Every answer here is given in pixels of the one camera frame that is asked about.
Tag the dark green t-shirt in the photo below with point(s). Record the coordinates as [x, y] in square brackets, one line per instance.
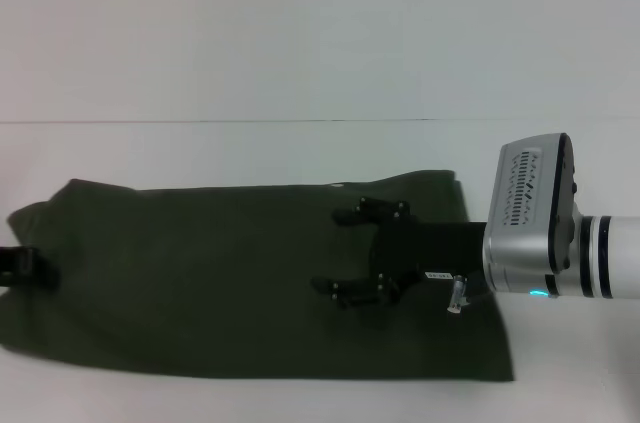
[200, 268]

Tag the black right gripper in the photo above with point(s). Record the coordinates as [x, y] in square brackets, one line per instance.
[425, 248]

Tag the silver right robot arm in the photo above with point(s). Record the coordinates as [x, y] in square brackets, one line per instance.
[615, 255]

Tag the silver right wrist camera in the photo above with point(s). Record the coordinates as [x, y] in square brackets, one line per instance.
[530, 198]

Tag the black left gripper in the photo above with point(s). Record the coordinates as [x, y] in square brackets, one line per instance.
[12, 265]

